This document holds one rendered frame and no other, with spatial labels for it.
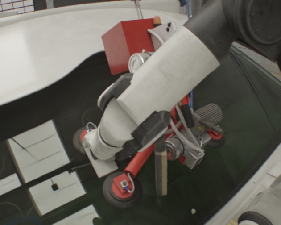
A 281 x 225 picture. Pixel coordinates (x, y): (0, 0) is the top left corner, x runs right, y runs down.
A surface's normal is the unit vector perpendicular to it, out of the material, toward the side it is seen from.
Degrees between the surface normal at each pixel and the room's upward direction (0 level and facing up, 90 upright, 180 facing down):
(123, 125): 68
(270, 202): 90
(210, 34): 74
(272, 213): 90
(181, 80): 95
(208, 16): 57
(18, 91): 21
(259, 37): 94
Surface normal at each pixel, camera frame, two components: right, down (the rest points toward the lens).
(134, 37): 0.54, 0.00
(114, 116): -0.24, 0.09
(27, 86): 0.11, -0.71
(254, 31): 0.07, 0.51
